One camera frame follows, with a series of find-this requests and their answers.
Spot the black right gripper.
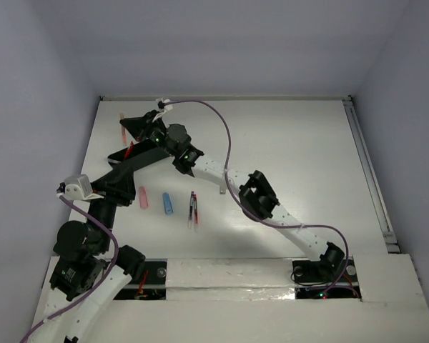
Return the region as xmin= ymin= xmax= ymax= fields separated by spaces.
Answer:
xmin=120 ymin=109 xmax=177 ymax=158

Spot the red clear pen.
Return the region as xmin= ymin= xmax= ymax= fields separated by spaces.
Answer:
xmin=119 ymin=113 xmax=128 ymax=146

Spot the pink pen cap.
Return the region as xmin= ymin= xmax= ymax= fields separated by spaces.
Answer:
xmin=138 ymin=186 xmax=149 ymax=209

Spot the black gel pen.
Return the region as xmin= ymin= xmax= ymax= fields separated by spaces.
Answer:
xmin=187 ymin=192 xmax=198 ymax=229

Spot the white refill pen red end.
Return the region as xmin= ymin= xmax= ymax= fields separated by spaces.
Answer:
xmin=107 ymin=159 xmax=120 ymax=166

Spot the red gel pen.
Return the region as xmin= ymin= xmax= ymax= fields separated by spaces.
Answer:
xmin=124 ymin=141 xmax=134 ymax=160

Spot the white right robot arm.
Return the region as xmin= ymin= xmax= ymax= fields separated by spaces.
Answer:
xmin=120 ymin=111 xmax=346 ymax=280

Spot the black pen holder box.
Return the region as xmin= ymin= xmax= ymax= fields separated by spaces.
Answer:
xmin=107 ymin=140 xmax=169 ymax=172

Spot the blue pen cap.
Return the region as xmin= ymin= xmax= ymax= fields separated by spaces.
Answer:
xmin=162 ymin=192 xmax=174 ymax=215

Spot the grey eraser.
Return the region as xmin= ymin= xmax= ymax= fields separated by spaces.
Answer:
xmin=219 ymin=182 xmax=226 ymax=195

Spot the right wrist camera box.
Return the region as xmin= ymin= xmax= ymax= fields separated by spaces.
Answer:
xmin=154 ymin=98 xmax=173 ymax=121

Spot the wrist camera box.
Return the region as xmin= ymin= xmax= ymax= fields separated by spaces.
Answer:
xmin=56 ymin=174 xmax=104 ymax=202
xmin=154 ymin=98 xmax=173 ymax=121

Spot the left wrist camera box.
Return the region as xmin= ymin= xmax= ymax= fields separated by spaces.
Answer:
xmin=56 ymin=174 xmax=104 ymax=202

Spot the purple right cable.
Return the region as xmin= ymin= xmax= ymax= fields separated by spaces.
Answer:
xmin=167 ymin=99 xmax=350 ymax=297

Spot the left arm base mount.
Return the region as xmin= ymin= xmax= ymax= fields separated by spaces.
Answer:
xmin=114 ymin=259 xmax=167 ymax=301

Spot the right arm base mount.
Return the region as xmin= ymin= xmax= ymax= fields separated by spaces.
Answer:
xmin=290 ymin=258 xmax=362 ymax=299

